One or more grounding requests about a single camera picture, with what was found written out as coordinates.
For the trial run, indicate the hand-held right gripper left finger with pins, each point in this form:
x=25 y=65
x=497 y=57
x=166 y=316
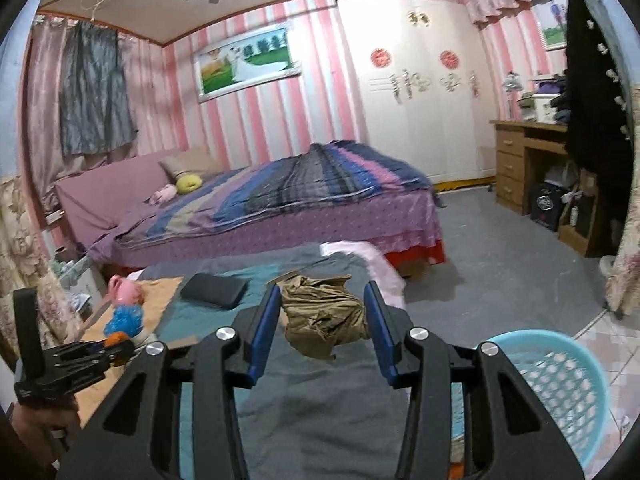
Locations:
x=265 y=330

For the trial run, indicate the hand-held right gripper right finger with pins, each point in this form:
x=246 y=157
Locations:
x=382 y=335

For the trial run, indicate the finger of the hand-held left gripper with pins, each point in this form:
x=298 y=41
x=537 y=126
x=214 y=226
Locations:
x=80 y=351
x=85 y=375

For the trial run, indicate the blue plastic bag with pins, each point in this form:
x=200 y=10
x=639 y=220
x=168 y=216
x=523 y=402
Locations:
x=125 y=317

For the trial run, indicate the olive green cloth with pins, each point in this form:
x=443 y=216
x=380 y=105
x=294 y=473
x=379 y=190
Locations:
x=320 y=315

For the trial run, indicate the light blue plastic basket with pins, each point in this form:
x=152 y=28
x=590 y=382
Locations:
x=550 y=380

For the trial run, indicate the person's left hand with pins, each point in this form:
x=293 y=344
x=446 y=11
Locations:
x=40 y=430

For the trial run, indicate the black phone case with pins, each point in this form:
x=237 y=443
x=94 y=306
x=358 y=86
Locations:
x=215 y=290

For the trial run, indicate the white bedside cabinet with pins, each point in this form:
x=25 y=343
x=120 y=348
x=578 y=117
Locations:
x=85 y=280

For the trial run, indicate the pink piggy bank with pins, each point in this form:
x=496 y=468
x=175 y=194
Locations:
x=127 y=292

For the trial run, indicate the teal and grey blanket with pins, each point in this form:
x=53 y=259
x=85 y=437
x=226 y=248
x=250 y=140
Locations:
x=310 y=400

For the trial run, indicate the pink striped cloth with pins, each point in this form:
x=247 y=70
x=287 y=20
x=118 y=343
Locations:
x=360 y=252

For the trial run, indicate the orange towel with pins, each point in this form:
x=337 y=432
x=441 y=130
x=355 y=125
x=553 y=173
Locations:
x=160 y=300

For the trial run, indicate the purple bed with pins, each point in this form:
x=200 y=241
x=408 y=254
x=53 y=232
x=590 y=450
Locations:
x=300 y=225

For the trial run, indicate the striped purple blue blanket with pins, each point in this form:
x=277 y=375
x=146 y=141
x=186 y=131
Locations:
x=300 y=180

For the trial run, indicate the yellow plush toy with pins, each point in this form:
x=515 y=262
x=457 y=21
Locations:
x=189 y=185

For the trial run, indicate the pink plush toy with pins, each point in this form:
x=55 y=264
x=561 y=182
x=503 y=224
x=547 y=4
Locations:
x=164 y=194

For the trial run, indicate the beige pillow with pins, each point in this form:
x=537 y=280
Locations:
x=190 y=162

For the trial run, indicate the white wardrobe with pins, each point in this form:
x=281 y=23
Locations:
x=415 y=135

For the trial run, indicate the black cardboard box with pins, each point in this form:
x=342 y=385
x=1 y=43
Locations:
x=545 y=207

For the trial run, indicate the wooden desk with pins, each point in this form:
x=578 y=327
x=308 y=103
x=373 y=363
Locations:
x=510 y=160

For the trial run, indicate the white round fan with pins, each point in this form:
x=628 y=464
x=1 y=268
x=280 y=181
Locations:
x=562 y=175

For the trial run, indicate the grey hanging cloth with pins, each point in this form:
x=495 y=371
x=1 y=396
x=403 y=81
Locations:
x=95 y=95

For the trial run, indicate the white storage box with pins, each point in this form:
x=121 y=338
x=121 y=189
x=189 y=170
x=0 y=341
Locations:
x=542 y=107

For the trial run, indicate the table lamp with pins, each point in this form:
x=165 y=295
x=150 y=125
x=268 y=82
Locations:
x=512 y=82

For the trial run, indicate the black hanging coat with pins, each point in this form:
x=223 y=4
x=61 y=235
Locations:
x=590 y=125

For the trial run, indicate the purple folded cloth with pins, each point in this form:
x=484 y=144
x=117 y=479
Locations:
x=547 y=85

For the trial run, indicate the white wall socket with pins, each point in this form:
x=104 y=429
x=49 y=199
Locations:
x=52 y=218

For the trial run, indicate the small framed wall photo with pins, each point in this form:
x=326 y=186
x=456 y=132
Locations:
x=552 y=20

